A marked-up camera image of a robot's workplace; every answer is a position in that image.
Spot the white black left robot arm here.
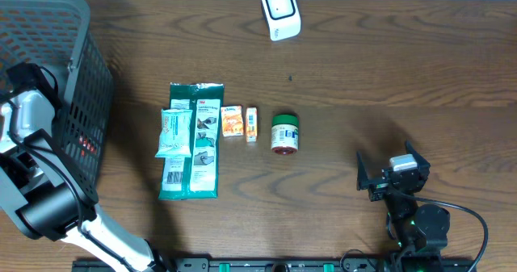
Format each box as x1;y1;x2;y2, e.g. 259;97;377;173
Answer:
1;62;174;271

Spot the orange Kleenex tissue box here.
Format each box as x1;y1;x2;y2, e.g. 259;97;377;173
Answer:
221;106;244;137

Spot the green lid Knorr jar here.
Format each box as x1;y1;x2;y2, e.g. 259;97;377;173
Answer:
270;113;300;156

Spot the narrow orange tissue box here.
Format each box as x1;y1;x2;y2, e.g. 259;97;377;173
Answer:
246;107;258;143

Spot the light teal wipes pack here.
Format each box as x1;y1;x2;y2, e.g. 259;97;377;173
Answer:
155;109;192;158

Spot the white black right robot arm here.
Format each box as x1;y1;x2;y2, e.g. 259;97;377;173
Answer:
356;142;450;272

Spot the grey plastic shopping basket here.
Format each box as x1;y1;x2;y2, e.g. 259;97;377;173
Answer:
1;0;114;190

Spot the green 3M gloves pack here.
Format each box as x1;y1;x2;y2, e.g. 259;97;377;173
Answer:
158;83;224;200

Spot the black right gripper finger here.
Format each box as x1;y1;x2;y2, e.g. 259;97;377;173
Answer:
405;140;431;169
356;152;369;190

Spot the white barcode scanner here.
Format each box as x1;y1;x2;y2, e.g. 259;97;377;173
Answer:
261;0;301;41

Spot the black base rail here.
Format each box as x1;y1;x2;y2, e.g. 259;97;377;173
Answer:
72;257;477;272

